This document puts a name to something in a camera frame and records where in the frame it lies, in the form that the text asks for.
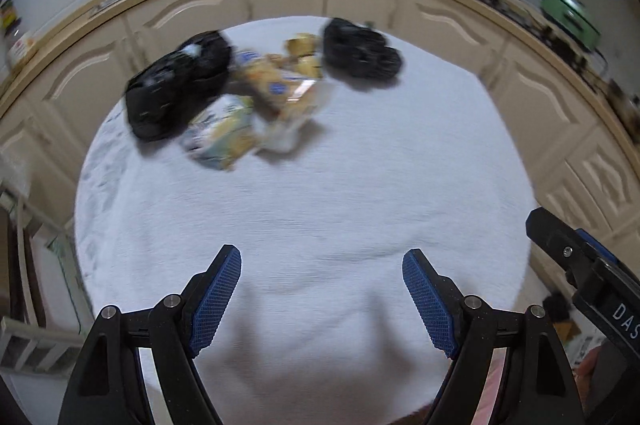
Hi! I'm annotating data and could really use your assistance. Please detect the cream kitchen cabinet run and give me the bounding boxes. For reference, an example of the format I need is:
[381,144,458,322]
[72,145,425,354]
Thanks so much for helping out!
[0,0,640,285]

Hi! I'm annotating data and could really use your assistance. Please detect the large black plastic bag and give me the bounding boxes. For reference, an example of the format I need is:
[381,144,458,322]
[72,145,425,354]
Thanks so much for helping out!
[124,31,232,142]

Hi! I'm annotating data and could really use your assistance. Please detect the small black plastic bag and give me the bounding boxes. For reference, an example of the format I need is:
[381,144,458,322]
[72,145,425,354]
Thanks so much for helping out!
[322,18,404,82]

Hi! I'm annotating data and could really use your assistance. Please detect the clear bag of snack wrappers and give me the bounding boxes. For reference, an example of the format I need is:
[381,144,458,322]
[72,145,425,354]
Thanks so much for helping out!
[180,33,333,170]

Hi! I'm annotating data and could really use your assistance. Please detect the white towel table cover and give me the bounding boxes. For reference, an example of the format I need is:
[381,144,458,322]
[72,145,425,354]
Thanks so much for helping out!
[75,42,535,424]

